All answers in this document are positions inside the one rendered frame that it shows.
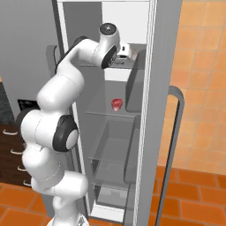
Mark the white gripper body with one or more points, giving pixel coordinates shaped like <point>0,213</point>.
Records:
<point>123,57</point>

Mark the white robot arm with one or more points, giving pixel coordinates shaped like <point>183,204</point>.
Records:
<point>60,88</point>

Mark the pale garlic bulb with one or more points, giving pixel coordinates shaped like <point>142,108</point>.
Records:
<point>134,54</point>

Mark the red raw steak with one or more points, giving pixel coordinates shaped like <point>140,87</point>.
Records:
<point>116,103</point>

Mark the glass fridge shelf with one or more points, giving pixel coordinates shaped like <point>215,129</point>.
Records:
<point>101,113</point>
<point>111,150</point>
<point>123,66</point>

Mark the grey open fridge door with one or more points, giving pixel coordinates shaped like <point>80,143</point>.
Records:
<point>159,58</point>

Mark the grey fridge cabinet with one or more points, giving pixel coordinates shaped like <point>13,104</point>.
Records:
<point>88,88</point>

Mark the dark wood drawer front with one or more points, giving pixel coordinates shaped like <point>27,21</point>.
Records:
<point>13,179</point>
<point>10,164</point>
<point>7,129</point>
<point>9,146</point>

